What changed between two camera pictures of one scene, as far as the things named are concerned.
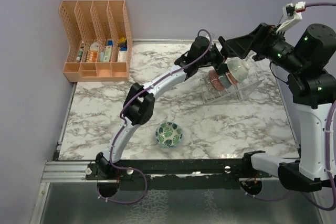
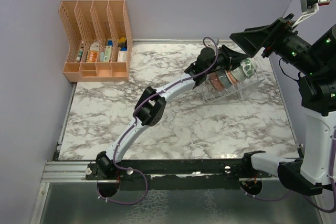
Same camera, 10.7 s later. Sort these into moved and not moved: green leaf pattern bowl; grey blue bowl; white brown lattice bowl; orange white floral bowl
Moved: green leaf pattern bowl
Not moved: orange white floral bowl; white brown lattice bowl; grey blue bowl
